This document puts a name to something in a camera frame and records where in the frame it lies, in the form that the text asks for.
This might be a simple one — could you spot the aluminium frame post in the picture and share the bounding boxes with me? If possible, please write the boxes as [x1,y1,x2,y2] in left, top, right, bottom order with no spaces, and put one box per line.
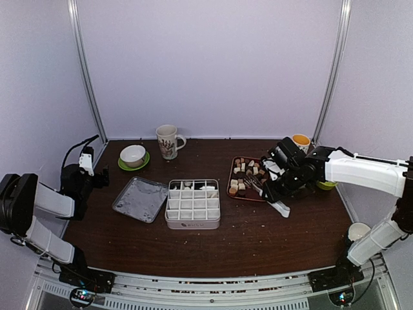
[67,0,108,144]
[312,0,352,145]

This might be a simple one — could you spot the right aluminium frame post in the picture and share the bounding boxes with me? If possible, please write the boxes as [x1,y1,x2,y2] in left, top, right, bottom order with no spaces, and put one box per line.
[312,0,352,145]

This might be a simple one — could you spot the front aluminium rail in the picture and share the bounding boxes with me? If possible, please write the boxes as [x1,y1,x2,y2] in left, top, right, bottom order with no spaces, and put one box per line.
[25,251,401,310]

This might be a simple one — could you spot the seashell coral mug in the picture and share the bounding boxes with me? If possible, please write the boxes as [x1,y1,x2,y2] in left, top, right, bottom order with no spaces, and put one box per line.
[156,125,186,160]

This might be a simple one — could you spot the left aluminium frame post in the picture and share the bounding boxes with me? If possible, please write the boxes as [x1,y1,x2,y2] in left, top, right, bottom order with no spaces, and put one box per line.
[67,0,108,144]

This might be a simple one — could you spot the tin box with dividers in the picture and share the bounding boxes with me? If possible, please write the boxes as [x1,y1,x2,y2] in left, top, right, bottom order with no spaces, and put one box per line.
[165,179,221,230]

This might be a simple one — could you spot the green small bowl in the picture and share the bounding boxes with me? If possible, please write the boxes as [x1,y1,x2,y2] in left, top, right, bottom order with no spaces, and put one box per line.
[316,181,338,191]

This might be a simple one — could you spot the white ceramic bowl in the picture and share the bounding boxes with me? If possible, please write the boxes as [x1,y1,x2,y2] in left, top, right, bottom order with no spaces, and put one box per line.
[120,145,146,168]

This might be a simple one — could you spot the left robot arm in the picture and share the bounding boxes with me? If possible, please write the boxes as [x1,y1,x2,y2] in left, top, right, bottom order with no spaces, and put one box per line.
[1,145,109,287]

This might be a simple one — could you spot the red chocolate tray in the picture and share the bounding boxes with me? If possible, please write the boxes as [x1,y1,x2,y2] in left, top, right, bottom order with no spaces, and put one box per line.
[227,156,269,202]

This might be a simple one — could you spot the white handled tongs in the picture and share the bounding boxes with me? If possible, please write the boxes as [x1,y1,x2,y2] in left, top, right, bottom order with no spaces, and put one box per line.
[244,174,290,218]

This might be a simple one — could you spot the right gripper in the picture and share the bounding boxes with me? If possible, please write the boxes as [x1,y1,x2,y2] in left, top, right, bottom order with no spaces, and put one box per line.
[262,167,305,203]

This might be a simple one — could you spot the green saucer plate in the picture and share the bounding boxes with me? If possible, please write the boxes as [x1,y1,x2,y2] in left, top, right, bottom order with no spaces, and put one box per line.
[117,152,150,171]

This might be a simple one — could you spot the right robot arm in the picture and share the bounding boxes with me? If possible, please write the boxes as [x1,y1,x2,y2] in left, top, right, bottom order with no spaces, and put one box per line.
[258,137,412,285]

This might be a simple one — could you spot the yellow inside floral mug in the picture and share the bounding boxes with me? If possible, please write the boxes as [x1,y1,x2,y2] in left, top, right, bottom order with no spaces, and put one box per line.
[292,134,311,154]

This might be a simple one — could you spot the bunny tin lid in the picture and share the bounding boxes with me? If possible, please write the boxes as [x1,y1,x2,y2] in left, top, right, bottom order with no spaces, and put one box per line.
[112,176,168,223]

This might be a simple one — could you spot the white cup near base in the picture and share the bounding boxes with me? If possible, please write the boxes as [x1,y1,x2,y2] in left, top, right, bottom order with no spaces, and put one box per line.
[347,222,371,243]

